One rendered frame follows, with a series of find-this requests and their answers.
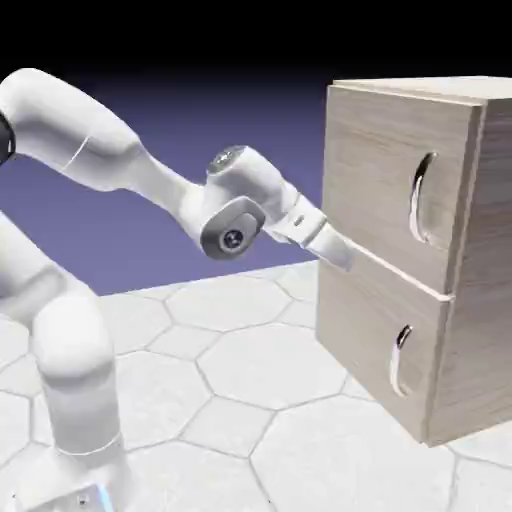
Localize short silver curved handle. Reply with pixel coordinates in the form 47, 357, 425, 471
390, 324, 414, 398

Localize long silver curved handle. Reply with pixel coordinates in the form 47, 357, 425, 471
408, 151, 439, 244

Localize small light wood door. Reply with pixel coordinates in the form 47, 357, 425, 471
314, 250, 457, 446

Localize light wood cabinet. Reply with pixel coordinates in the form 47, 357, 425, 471
314, 75, 512, 448

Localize large light wood door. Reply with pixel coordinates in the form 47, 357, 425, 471
322, 84, 488, 296

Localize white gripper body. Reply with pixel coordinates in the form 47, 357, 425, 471
304, 222, 356, 272

